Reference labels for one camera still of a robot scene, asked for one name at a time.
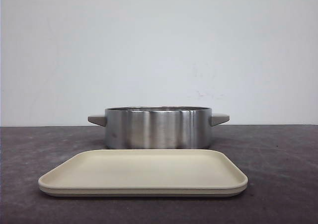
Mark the cream rectangular tray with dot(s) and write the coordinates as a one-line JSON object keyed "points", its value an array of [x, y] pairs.
{"points": [[145, 172]]}

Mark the steel steamer pot grey handles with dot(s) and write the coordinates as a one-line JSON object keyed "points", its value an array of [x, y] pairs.
{"points": [[163, 127]]}

